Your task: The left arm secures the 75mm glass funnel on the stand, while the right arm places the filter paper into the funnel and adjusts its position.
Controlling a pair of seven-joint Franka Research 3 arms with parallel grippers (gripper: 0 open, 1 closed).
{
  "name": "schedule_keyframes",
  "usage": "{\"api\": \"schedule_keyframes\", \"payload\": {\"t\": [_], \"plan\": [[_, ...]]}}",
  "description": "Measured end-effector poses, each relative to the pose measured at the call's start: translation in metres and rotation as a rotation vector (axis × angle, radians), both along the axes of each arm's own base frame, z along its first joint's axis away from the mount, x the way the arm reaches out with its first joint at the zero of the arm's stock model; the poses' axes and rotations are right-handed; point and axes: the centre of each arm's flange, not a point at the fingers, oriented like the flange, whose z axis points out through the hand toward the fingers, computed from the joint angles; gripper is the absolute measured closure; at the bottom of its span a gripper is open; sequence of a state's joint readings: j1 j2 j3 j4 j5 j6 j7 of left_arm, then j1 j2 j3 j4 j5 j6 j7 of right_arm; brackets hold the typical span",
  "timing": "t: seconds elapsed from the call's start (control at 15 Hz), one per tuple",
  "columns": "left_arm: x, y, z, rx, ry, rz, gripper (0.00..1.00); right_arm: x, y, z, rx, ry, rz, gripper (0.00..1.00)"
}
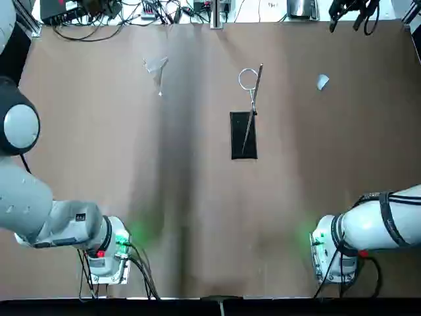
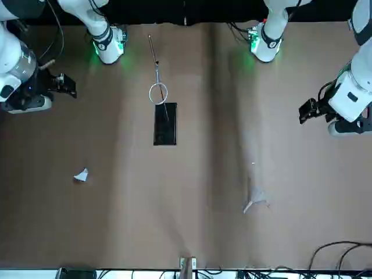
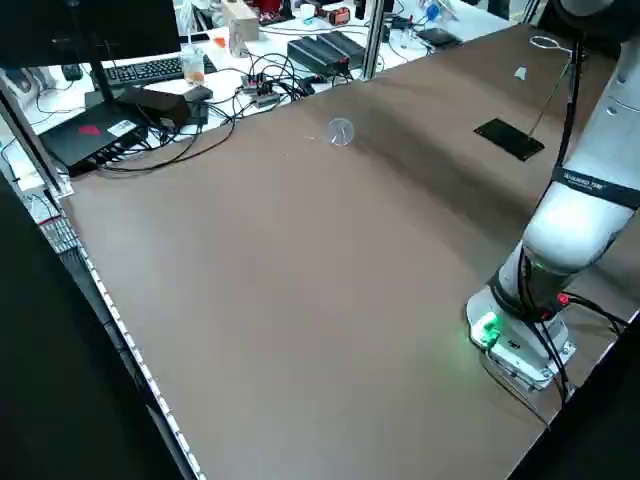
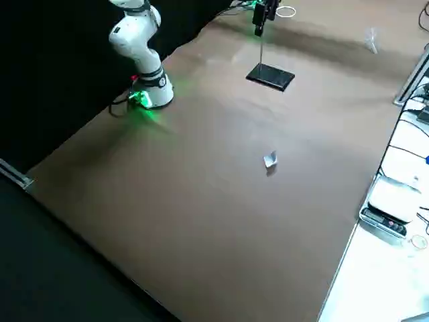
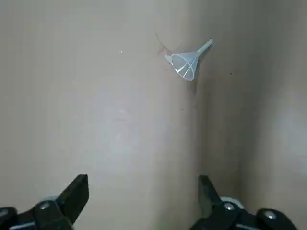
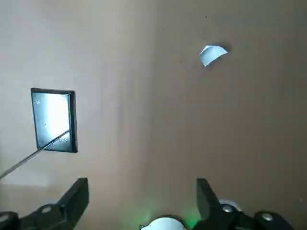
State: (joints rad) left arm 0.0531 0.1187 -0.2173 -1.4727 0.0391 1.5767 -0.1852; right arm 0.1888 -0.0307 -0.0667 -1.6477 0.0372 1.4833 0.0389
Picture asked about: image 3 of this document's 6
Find black monitor on stand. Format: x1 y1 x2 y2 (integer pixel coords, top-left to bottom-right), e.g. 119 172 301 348
0 0 182 119

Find grey usb hub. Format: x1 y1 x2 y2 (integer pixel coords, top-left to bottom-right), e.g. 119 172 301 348
241 73 282 107

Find black power supply box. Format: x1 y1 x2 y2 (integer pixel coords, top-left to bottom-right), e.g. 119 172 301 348
286 35 346 77
319 30 367 64

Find black power brick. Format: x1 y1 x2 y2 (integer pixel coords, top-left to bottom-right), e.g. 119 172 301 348
118 87 210 132

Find clear plastic drink cup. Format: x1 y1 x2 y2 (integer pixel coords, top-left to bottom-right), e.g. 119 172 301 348
179 33 207 84

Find red and black tool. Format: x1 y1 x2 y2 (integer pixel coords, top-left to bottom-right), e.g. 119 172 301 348
318 6 352 26

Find brown cardboard box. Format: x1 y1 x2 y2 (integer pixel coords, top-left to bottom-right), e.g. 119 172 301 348
221 1 261 59

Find black flat case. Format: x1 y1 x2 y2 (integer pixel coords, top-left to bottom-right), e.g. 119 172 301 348
417 27 462 49

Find black keyboard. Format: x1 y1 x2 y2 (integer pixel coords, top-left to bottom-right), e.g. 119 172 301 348
102 53 217 87

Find black computer box red logo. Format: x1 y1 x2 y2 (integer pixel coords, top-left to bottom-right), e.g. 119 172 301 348
38 103 151 177

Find long black looped cable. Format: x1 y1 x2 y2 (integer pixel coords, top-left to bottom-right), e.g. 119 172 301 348
97 107 237 175

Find aluminium frame post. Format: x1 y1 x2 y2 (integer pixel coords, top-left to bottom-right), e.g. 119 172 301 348
362 0 392 81

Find metal ring stand black base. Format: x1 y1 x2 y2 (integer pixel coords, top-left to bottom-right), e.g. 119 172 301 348
473 34 575 162

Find black arm base cables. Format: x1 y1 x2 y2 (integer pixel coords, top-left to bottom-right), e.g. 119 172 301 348
479 292 629 432

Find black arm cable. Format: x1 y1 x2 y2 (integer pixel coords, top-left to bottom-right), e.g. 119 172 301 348
557 29 587 174

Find aluminium frame profile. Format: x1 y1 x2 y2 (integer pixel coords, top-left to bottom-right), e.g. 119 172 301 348
0 74 75 197

